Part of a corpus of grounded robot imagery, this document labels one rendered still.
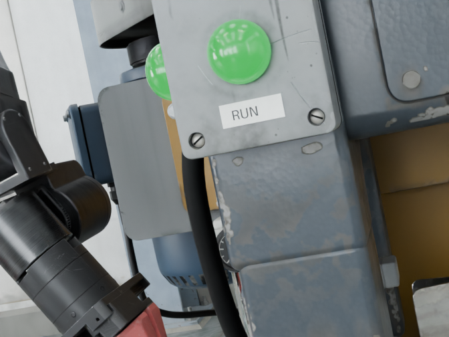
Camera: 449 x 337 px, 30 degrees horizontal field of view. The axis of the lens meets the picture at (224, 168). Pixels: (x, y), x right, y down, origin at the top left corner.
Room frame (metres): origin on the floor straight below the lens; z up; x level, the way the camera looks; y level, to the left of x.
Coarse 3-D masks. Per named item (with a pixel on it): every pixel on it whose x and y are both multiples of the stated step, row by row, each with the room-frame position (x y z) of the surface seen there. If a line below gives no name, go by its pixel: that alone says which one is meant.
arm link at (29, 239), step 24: (24, 192) 0.64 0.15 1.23; (48, 192) 0.69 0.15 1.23; (0, 216) 0.63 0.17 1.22; (24, 216) 0.63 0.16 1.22; (48, 216) 0.64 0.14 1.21; (0, 240) 0.63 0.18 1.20; (24, 240) 0.63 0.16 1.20; (48, 240) 0.63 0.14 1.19; (0, 264) 0.64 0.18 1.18; (24, 264) 0.62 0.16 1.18
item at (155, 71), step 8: (160, 48) 0.41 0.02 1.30; (152, 56) 0.41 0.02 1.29; (160, 56) 0.41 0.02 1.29; (152, 64) 0.41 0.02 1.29; (160, 64) 0.41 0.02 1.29; (152, 72) 0.41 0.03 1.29; (160, 72) 0.41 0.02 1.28; (152, 80) 0.41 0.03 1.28; (160, 80) 0.41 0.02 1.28; (152, 88) 0.42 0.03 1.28; (160, 88) 0.41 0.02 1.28; (168, 88) 0.41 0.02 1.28; (160, 96) 0.42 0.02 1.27; (168, 96) 0.42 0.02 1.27
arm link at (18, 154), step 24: (0, 120) 0.63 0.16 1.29; (24, 120) 0.65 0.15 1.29; (24, 144) 0.64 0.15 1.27; (24, 168) 0.63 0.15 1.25; (48, 168) 0.65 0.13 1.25; (72, 168) 0.72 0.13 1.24; (0, 192) 0.63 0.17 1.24; (72, 192) 0.69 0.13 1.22; (96, 192) 0.72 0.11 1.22; (72, 216) 0.68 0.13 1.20; (96, 216) 0.71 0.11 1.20
